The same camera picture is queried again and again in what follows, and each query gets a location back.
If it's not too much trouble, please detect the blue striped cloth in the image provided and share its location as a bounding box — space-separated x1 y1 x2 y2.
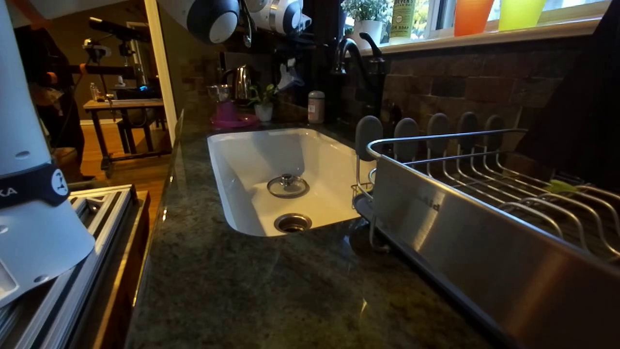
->
277 58 304 91

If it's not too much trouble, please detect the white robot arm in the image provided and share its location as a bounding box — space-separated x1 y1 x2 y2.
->
0 0 95 306

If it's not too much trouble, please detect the sink drain stopper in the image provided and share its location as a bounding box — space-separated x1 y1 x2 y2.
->
267 172 310 198

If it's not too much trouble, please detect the white ceramic sink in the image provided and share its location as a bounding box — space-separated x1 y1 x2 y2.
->
207 128 376 236

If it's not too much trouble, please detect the sink drain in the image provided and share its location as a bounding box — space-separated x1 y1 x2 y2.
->
273 213 312 233

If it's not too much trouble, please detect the orange label bottle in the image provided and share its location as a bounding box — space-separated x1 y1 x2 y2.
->
308 91 325 124

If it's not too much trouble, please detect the green leafy plant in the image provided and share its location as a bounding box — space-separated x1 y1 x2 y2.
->
250 83 277 124

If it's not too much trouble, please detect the purple plate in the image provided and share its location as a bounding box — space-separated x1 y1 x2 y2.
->
211 101 258 130

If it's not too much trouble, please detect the dark bronze faucet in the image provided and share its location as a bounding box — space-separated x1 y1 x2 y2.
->
341 31 387 116

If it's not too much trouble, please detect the stainless steel bowl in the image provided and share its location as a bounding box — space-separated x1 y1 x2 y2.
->
223 64 252 101

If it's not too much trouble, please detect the white flower pot plant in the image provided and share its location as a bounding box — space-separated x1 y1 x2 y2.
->
345 0 389 43

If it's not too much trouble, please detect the wooden table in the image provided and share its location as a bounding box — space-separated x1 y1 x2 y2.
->
83 99 170 170

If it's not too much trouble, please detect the green label soap bottle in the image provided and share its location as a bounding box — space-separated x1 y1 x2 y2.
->
391 0 414 21

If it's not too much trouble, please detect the orange cup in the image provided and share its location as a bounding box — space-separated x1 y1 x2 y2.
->
453 0 494 37

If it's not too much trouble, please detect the stainless steel dish rack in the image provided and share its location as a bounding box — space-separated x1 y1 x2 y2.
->
354 112 620 349

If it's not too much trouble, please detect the green cup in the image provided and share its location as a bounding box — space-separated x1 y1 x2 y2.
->
498 0 546 31

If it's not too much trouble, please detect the person in background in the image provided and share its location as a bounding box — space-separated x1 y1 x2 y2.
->
15 27 85 159

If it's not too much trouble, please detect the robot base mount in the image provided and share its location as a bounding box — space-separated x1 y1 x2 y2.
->
0 184 151 349

